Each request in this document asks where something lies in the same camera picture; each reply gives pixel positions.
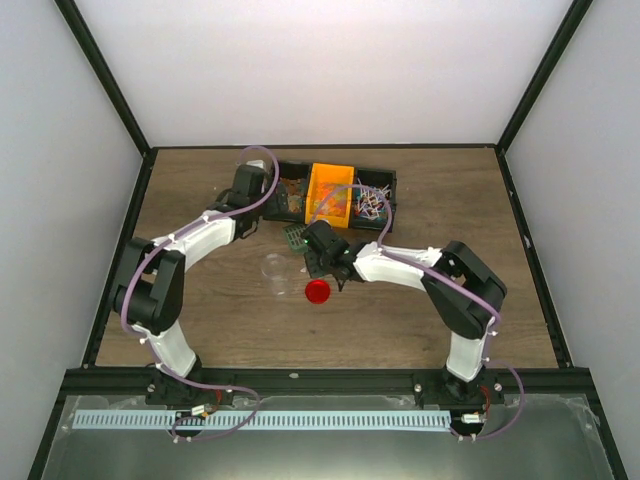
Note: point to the green slotted plastic scoop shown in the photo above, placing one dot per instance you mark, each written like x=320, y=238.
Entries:
x=293, y=237

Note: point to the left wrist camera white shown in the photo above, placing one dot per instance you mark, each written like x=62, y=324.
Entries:
x=257, y=163

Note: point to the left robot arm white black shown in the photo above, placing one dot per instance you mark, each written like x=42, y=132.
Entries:
x=149, y=287

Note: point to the black bin with popsicle candies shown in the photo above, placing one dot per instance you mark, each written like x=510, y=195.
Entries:
x=288, y=202

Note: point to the clear plastic jar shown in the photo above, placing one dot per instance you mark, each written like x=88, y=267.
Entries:
x=275, y=273

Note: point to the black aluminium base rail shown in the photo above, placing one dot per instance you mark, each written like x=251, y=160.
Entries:
x=425, y=386

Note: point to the light blue slotted cable duct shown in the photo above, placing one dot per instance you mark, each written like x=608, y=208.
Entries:
x=403, y=420

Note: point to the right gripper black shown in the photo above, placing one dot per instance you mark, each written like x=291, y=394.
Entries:
x=314, y=270

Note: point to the red round lid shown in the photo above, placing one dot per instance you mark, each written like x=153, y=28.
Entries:
x=317, y=291

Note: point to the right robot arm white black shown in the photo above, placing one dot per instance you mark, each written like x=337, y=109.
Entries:
x=466, y=293

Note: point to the black bin with lollipops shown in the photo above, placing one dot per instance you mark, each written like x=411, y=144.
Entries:
x=368, y=211

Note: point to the orange bin with gummies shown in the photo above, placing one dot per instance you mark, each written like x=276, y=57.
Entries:
x=323, y=200

